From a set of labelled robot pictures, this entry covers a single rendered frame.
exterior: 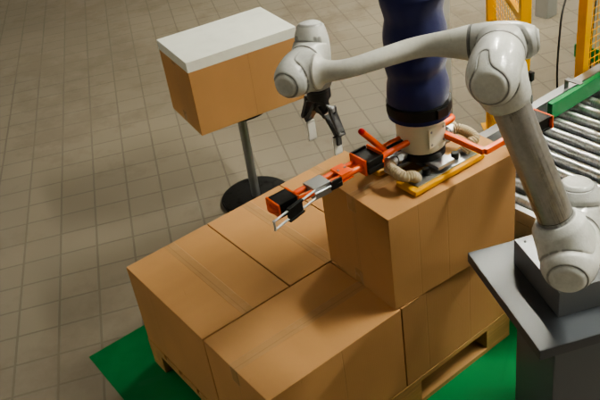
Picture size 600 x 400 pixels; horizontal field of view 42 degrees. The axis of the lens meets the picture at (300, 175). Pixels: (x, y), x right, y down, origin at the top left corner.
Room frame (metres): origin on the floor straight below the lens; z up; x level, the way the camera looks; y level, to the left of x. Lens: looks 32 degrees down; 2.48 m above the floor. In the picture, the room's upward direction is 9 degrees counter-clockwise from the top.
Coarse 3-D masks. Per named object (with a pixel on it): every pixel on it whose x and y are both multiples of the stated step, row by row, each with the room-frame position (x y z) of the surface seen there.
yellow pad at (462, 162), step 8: (456, 152) 2.36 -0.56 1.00; (472, 152) 2.38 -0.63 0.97; (456, 160) 2.35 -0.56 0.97; (464, 160) 2.34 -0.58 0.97; (472, 160) 2.34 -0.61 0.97; (424, 168) 2.29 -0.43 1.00; (432, 168) 2.32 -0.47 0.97; (448, 168) 2.30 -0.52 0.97; (456, 168) 2.30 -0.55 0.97; (464, 168) 2.32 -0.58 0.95; (424, 176) 2.28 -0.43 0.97; (432, 176) 2.27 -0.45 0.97; (440, 176) 2.27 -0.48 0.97; (448, 176) 2.27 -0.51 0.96; (400, 184) 2.26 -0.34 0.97; (408, 184) 2.25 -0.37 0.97; (416, 184) 2.23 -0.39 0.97; (424, 184) 2.23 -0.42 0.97; (432, 184) 2.23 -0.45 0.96; (408, 192) 2.22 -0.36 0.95; (416, 192) 2.20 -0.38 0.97
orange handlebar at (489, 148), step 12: (384, 144) 2.34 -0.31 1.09; (408, 144) 2.33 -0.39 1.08; (468, 144) 2.26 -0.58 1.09; (492, 144) 2.23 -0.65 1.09; (504, 144) 2.24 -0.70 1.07; (384, 156) 2.27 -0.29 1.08; (336, 168) 2.23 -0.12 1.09; (348, 168) 2.21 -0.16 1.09; (360, 168) 2.22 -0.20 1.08; (300, 192) 2.14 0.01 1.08
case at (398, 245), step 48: (480, 144) 2.48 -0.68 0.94; (336, 192) 2.35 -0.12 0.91; (384, 192) 2.26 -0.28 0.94; (432, 192) 2.21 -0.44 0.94; (480, 192) 2.30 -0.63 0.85; (336, 240) 2.39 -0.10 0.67; (384, 240) 2.12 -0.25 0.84; (432, 240) 2.18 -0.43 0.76; (480, 240) 2.30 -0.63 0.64; (384, 288) 2.14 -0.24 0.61
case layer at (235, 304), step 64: (192, 256) 2.59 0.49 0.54; (256, 256) 2.53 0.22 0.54; (320, 256) 2.47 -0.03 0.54; (192, 320) 2.21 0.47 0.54; (256, 320) 2.16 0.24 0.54; (320, 320) 2.11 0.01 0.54; (384, 320) 2.06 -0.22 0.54; (448, 320) 2.23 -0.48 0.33; (256, 384) 1.85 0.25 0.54; (320, 384) 1.88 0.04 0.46; (384, 384) 2.03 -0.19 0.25
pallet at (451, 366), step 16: (496, 320) 2.38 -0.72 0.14; (480, 336) 2.37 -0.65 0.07; (496, 336) 2.38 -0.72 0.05; (160, 352) 2.50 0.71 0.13; (464, 352) 2.35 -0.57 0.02; (480, 352) 2.33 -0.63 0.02; (176, 368) 2.39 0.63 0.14; (432, 368) 2.17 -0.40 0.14; (448, 368) 2.27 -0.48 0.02; (464, 368) 2.27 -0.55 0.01; (192, 384) 2.28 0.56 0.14; (416, 384) 2.12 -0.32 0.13; (432, 384) 2.20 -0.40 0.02
